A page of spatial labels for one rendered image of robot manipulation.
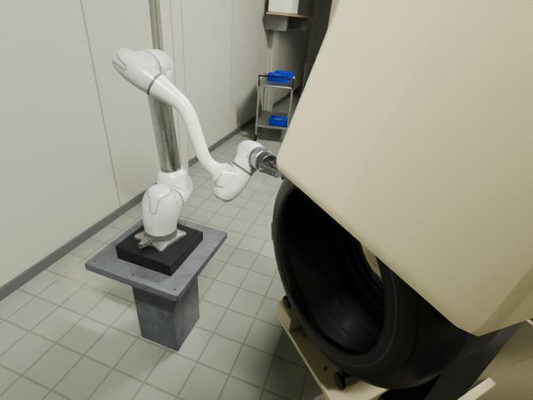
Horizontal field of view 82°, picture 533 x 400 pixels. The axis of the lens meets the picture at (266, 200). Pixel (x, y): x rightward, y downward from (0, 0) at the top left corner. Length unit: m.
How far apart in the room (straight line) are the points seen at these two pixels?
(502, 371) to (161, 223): 1.29
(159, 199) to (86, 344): 1.08
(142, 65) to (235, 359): 1.58
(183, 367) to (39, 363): 0.77
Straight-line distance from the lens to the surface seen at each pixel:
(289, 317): 1.09
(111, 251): 1.72
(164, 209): 1.47
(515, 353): 0.95
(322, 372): 1.07
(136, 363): 2.06
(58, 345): 2.28
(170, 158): 1.58
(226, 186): 1.28
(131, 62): 1.36
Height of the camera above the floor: 1.71
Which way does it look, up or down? 31 degrees down
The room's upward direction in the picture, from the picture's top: 6 degrees clockwise
